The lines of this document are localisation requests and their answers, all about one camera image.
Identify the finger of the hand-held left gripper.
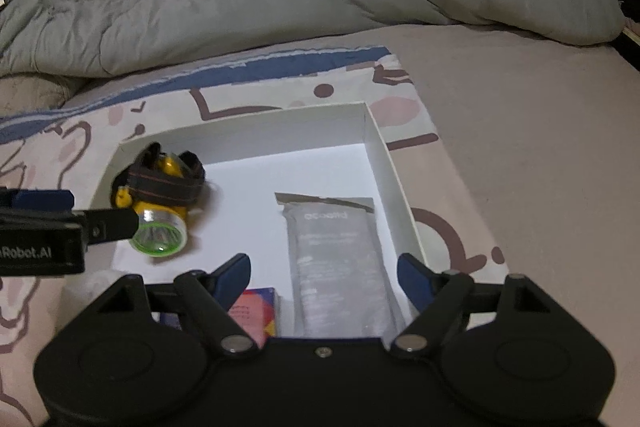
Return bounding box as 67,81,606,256
0,208,141,246
0,188,76,212

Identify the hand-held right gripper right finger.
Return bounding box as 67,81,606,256
390,253,557,361

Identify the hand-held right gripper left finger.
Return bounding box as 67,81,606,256
87,253,256,361

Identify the small colourful patterned box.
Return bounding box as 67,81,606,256
159,287,279,350

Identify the yellow headlamp with black strap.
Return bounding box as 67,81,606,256
110,143,207,258

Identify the white cardboard box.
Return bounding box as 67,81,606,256
92,102,431,343

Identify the grey foil pouch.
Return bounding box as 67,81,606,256
274,191,406,338

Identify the cartoon bear printed blanket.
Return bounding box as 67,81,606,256
0,46,508,427

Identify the beige fuzzy pillow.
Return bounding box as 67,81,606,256
0,74,91,118

